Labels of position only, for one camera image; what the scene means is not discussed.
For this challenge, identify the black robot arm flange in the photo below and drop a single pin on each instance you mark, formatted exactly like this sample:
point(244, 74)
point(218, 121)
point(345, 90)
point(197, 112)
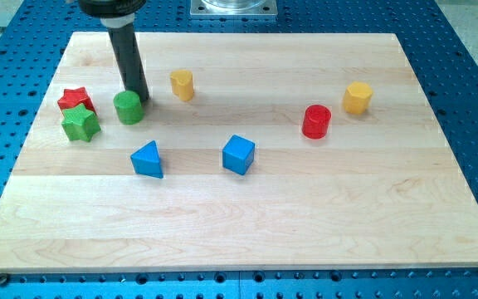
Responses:
point(110, 8)

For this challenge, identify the blue cube block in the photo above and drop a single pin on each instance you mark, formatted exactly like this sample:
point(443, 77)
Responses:
point(238, 154)

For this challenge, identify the light wooden board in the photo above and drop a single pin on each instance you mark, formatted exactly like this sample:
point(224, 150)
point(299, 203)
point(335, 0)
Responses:
point(380, 190)

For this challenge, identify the red cylinder block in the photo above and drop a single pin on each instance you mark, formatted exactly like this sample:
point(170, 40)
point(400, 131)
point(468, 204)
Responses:
point(316, 121)

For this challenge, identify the blue triangle block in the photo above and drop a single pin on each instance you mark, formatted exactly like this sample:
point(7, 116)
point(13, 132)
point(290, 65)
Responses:
point(146, 161)

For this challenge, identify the green cylinder block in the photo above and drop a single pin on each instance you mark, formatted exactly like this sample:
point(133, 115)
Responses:
point(128, 107)

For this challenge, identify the yellow hexagon block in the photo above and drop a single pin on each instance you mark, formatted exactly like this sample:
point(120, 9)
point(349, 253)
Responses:
point(357, 97)

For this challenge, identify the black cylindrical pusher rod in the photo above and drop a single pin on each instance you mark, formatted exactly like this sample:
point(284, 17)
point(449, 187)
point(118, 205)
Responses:
point(126, 50)

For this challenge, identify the green star block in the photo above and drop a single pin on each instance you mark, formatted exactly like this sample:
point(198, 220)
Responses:
point(79, 123)

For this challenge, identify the red star block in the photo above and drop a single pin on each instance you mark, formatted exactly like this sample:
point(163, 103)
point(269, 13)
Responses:
point(73, 97)

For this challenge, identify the blue perforated metal table plate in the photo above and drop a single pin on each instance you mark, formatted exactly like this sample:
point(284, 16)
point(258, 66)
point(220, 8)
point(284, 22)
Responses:
point(34, 38)

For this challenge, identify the left board clamp screw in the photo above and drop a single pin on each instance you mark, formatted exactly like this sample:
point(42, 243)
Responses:
point(4, 279)

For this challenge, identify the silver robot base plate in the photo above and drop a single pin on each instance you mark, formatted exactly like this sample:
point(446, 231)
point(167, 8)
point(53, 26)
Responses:
point(233, 8)

